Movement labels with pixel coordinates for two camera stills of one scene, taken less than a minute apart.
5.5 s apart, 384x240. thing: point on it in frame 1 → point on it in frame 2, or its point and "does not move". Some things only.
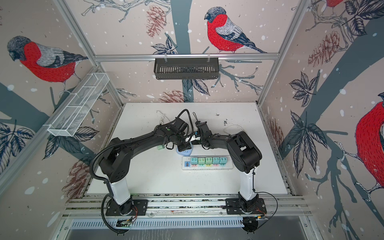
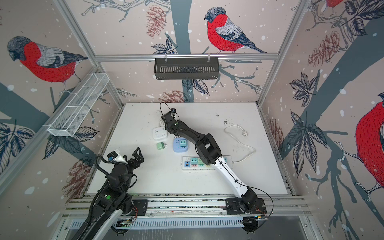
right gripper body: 203,138 → 168,126
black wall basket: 186,69 does not move
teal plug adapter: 194,160 does not move
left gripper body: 184,146 → 131,165
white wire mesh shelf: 71,115 does not move
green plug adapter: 160,147 does not move
